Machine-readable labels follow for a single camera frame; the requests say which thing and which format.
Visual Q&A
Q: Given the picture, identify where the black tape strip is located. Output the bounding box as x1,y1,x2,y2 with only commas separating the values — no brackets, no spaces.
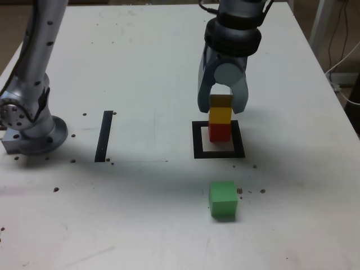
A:
94,110,114,163

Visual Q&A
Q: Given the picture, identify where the white cable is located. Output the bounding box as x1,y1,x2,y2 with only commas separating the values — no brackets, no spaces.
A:
325,42,360,105

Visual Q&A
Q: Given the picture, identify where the black hanging cable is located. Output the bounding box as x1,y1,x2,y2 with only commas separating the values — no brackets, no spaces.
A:
327,0,349,74

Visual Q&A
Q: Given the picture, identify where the red cube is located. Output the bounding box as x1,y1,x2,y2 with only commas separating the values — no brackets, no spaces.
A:
208,121,232,143

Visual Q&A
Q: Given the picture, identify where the black tape square outline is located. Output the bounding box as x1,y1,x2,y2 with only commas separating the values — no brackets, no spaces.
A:
192,120,246,159

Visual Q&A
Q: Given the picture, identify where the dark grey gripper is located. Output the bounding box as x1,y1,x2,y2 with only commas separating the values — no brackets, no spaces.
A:
197,46,250,115

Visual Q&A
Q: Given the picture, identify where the yellow cube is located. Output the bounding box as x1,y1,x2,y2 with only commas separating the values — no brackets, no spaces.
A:
208,94,234,125

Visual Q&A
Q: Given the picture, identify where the green cube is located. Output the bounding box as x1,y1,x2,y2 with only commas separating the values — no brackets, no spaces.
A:
208,180,239,219

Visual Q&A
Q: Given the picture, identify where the white metal stand leg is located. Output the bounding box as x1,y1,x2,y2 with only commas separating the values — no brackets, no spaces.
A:
309,0,332,50

